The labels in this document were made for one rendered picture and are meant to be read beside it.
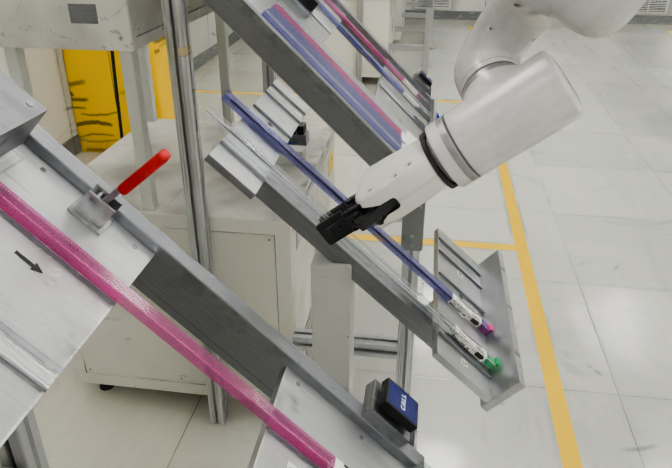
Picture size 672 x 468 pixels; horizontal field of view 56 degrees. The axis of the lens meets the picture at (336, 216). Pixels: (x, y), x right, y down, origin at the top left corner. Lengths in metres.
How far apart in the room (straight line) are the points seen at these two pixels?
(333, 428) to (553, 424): 1.29
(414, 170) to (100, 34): 0.93
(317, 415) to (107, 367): 1.29
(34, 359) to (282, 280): 1.10
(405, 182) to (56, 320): 0.38
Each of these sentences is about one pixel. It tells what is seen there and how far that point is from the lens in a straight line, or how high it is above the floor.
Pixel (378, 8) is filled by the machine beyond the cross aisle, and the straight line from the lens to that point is 4.91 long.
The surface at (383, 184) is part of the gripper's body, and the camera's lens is 0.72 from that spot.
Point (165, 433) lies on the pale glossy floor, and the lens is 1.88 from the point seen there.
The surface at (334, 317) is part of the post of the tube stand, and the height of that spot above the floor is 0.73.
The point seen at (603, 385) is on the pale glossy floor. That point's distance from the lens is 2.11.
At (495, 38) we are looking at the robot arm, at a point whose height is 1.15.
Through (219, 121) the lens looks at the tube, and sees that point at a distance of 0.78.
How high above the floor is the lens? 1.30
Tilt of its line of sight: 27 degrees down
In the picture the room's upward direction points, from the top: straight up
